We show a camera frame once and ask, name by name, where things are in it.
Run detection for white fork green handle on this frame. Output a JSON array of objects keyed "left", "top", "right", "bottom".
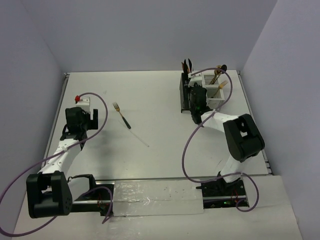
[{"left": 211, "top": 80, "right": 228, "bottom": 98}]

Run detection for gold fork green handle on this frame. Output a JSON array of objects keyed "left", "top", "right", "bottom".
[{"left": 112, "top": 102, "right": 131, "bottom": 129}]

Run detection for black steak knife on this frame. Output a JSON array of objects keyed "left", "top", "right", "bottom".
[
  {"left": 188, "top": 59, "right": 194, "bottom": 73},
  {"left": 183, "top": 59, "right": 189, "bottom": 74}
]

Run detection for gold knife green handle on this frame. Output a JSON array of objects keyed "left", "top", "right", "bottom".
[{"left": 181, "top": 62, "right": 190, "bottom": 75}]

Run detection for black spoon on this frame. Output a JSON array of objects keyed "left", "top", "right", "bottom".
[{"left": 216, "top": 64, "right": 227, "bottom": 74}]

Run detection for white chopstick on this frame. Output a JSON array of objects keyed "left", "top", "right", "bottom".
[{"left": 130, "top": 131, "right": 150, "bottom": 148}]

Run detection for gold spoon green handle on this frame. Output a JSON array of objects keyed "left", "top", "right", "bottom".
[{"left": 210, "top": 65, "right": 223, "bottom": 85}]

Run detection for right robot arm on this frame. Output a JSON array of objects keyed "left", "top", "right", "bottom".
[{"left": 189, "top": 84, "right": 265, "bottom": 196}]

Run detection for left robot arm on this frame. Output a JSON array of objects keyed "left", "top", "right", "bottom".
[{"left": 26, "top": 107, "right": 98, "bottom": 219}]

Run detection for black utensil container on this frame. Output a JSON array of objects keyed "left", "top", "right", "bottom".
[{"left": 179, "top": 73, "right": 191, "bottom": 113}]

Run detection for white utensil container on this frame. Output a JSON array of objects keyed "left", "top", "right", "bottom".
[{"left": 202, "top": 74, "right": 225, "bottom": 109}]

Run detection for silver tape sheet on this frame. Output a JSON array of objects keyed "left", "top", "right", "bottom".
[{"left": 112, "top": 180, "right": 204, "bottom": 217}]

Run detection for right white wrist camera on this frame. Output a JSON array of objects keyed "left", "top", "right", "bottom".
[{"left": 188, "top": 73, "right": 203, "bottom": 88}]

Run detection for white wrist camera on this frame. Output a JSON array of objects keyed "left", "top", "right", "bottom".
[
  {"left": 74, "top": 95, "right": 91, "bottom": 113},
  {"left": 188, "top": 73, "right": 203, "bottom": 88}
]

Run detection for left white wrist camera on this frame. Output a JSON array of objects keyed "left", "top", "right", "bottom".
[{"left": 74, "top": 95, "right": 91, "bottom": 113}]

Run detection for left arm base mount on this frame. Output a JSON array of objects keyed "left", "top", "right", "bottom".
[{"left": 67, "top": 174, "right": 115, "bottom": 217}]

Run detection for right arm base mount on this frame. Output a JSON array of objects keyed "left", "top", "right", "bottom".
[{"left": 196, "top": 176, "right": 249, "bottom": 209}]

